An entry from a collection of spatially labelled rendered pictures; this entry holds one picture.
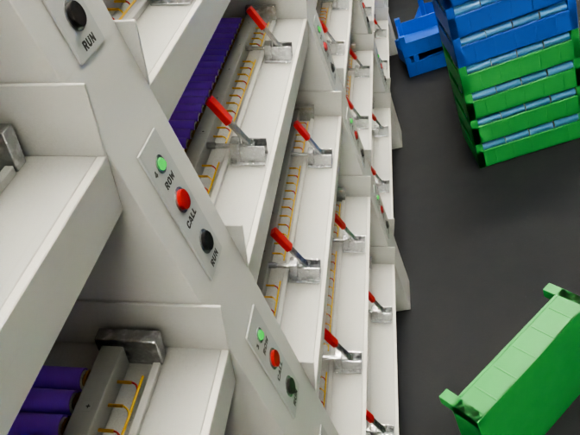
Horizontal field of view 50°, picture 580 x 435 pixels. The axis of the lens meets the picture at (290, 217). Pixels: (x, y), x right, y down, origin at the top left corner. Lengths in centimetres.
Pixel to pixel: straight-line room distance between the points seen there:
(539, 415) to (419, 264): 54
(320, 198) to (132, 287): 52
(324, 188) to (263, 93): 20
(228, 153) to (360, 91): 96
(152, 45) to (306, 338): 39
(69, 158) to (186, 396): 20
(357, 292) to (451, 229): 65
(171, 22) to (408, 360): 99
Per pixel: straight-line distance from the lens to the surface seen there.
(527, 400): 115
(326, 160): 102
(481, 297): 148
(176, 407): 49
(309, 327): 77
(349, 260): 112
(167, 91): 53
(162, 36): 57
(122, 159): 43
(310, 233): 90
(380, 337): 125
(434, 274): 156
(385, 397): 116
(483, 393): 108
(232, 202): 66
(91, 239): 40
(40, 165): 42
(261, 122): 79
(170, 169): 48
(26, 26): 39
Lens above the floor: 108
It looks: 34 degrees down
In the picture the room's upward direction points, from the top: 25 degrees counter-clockwise
